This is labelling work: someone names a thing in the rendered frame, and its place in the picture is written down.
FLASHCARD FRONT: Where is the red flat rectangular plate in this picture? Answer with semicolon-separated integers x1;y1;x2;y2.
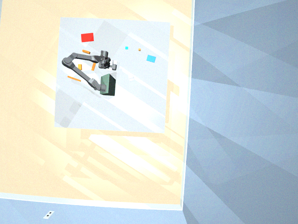
81;33;94;42

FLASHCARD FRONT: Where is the blue flat plate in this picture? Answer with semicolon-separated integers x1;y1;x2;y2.
147;55;156;63

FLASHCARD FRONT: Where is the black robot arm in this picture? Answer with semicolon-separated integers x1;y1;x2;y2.
62;51;111;92

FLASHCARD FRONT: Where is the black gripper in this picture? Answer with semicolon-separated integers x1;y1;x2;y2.
98;62;117;71

